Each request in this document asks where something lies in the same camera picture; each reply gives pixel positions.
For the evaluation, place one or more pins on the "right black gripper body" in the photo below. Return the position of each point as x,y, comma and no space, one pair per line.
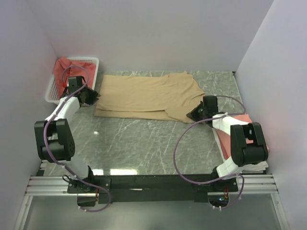
198,112

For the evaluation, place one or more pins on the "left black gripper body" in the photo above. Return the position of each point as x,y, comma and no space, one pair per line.
90,96

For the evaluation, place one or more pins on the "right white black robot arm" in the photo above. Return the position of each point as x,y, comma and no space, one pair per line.
228,167

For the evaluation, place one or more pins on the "crumpled pink t shirt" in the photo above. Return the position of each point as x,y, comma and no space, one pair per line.
89,64

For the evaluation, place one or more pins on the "folded pink t shirt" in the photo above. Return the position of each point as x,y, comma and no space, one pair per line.
248,145

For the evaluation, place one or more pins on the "beige t shirt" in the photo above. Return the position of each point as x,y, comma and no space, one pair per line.
168,98

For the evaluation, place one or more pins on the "folded white t shirt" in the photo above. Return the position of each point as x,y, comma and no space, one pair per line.
224,145

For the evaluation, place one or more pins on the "aluminium rail frame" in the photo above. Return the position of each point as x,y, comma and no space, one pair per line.
56,186

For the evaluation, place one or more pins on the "white plastic basket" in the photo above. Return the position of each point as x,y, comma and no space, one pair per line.
52,92

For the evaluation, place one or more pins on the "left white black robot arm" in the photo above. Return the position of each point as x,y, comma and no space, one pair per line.
54,139

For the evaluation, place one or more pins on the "black base beam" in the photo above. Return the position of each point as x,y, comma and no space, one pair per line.
148,188

